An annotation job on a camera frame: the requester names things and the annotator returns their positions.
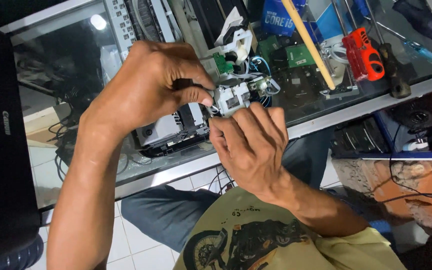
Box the person's right hand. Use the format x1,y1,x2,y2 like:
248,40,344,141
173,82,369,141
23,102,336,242
208,102,290,204

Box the person's left hand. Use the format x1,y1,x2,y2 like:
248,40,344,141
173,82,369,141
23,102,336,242
79,40,217,142

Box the white plastic printer part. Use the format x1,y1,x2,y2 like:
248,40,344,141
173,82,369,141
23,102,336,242
208,82,253,118

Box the grey black printer mechanism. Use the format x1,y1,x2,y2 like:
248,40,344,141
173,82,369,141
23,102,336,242
133,102,217,158

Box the grey metal printer chassis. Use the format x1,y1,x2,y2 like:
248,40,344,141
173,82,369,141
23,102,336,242
103,0,187,57

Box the glass display counter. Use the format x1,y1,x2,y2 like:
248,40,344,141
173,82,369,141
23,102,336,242
0,0,432,211

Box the yellow motorcycle print t-shirt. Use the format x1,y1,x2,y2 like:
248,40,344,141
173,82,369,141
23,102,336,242
172,185,408,270

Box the white carriage unit, green board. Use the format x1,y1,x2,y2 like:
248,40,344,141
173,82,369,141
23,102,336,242
200,7,255,84

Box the green circuit board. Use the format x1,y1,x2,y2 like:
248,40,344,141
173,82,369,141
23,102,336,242
285,44,316,69

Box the black device on shelf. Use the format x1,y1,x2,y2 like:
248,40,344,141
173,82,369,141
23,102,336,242
329,117,390,157

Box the blue jeans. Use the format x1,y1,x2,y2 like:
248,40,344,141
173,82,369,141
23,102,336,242
120,127,337,253

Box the long wooden stick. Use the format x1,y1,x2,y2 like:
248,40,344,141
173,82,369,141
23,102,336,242
280,0,337,91

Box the blue cardboard box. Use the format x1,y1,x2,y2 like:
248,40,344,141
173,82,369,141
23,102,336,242
260,0,307,37

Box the black printer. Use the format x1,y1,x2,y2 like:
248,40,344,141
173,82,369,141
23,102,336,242
0,26,45,270

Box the white plug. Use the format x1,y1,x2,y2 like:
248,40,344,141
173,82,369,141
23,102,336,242
403,138,429,152

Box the red black fan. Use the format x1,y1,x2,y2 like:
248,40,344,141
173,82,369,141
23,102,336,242
386,88,432,133

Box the small motor with wires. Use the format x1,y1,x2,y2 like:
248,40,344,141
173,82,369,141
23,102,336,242
248,76,281,97

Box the black cable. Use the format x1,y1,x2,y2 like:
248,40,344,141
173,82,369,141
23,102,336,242
379,124,432,204

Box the orange handled tool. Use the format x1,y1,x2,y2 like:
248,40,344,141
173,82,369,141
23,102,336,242
341,27,386,82

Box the black handled screwdriver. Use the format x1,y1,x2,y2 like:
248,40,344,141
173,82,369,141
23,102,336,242
364,0,412,100

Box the clear blue handled screwdriver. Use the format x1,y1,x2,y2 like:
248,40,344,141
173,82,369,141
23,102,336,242
364,15,432,63

